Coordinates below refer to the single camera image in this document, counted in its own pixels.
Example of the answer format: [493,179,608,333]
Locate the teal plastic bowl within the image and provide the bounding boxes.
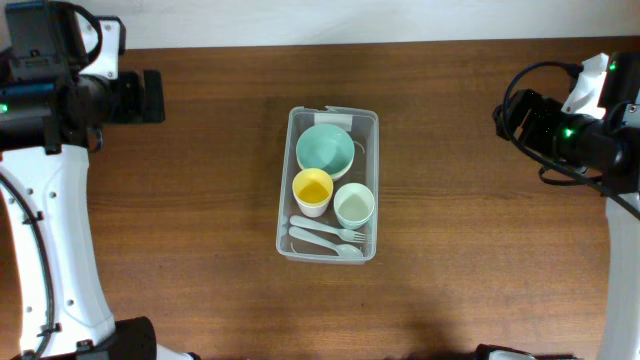
[295,124,355,175]

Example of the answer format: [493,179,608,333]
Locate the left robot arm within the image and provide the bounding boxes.
[1,1,177,359]

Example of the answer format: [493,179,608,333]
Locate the yellow plastic bowl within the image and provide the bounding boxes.
[330,160,354,181]

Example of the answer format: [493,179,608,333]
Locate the teal plastic cup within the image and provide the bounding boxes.
[335,211,376,230]

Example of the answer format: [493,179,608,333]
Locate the grey plastic spoon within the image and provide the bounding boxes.
[288,226,363,258]

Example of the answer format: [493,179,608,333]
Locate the yellow plastic cup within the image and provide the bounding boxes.
[292,168,334,207]

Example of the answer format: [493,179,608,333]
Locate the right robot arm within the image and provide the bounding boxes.
[492,52,639,359]

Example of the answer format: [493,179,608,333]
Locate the grey plastic fork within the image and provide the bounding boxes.
[289,215,366,243]

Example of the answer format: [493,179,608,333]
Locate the pink plastic cup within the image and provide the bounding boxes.
[295,198,331,218]

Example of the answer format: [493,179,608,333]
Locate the cream plastic cup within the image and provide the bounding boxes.
[334,183,376,219]

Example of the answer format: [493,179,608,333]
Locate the clear plastic storage container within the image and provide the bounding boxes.
[276,106,379,265]

